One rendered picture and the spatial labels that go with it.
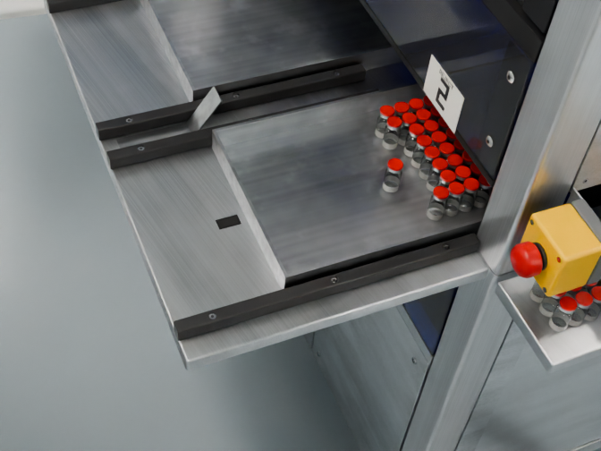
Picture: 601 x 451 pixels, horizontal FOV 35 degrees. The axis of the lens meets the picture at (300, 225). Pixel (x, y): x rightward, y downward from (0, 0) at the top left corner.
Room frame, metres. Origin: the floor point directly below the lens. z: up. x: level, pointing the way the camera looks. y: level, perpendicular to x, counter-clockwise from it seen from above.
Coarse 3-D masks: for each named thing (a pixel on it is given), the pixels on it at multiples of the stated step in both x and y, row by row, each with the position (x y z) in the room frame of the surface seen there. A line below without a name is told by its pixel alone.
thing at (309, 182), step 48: (384, 96) 1.02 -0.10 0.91; (240, 144) 0.92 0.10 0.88; (288, 144) 0.93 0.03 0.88; (336, 144) 0.94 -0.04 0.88; (240, 192) 0.81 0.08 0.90; (288, 192) 0.84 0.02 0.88; (336, 192) 0.85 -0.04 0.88; (384, 192) 0.86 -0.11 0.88; (432, 192) 0.87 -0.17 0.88; (288, 240) 0.76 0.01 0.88; (336, 240) 0.77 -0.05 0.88; (384, 240) 0.78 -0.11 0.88; (432, 240) 0.77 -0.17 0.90
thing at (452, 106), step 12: (432, 60) 0.95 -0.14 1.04; (432, 72) 0.94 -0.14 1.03; (444, 72) 0.92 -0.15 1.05; (432, 84) 0.94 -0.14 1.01; (432, 96) 0.93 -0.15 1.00; (456, 96) 0.89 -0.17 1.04; (444, 108) 0.90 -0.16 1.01; (456, 108) 0.88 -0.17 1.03; (444, 120) 0.90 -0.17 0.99; (456, 120) 0.88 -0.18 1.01
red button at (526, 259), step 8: (512, 248) 0.69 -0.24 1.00; (520, 248) 0.69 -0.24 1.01; (528, 248) 0.68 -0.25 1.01; (536, 248) 0.69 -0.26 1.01; (512, 256) 0.69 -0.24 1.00; (520, 256) 0.68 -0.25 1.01; (528, 256) 0.68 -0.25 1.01; (536, 256) 0.68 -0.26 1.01; (512, 264) 0.68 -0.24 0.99; (520, 264) 0.67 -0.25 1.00; (528, 264) 0.67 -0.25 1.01; (536, 264) 0.67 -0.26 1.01; (520, 272) 0.67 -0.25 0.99; (528, 272) 0.66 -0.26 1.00; (536, 272) 0.67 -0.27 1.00
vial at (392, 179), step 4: (388, 168) 0.87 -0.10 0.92; (388, 172) 0.87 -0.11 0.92; (392, 172) 0.86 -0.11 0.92; (396, 172) 0.86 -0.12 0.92; (400, 172) 0.87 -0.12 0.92; (388, 176) 0.86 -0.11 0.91; (392, 176) 0.86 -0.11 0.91; (396, 176) 0.86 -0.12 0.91; (400, 176) 0.87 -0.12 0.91; (384, 180) 0.87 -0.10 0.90; (388, 180) 0.86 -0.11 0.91; (392, 180) 0.86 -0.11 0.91; (396, 180) 0.86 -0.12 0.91; (400, 180) 0.87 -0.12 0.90; (384, 184) 0.87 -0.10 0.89; (388, 184) 0.86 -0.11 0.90; (392, 184) 0.86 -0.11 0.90; (396, 184) 0.86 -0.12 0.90; (384, 188) 0.87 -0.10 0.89; (388, 188) 0.86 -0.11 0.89; (392, 188) 0.86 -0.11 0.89; (396, 188) 0.87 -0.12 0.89
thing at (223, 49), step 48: (144, 0) 1.18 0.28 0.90; (192, 0) 1.22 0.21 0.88; (240, 0) 1.23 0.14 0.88; (288, 0) 1.25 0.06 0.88; (336, 0) 1.26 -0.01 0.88; (192, 48) 1.10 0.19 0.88; (240, 48) 1.12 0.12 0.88; (288, 48) 1.13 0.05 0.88; (336, 48) 1.14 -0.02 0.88; (384, 48) 1.12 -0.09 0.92; (192, 96) 0.98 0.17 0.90
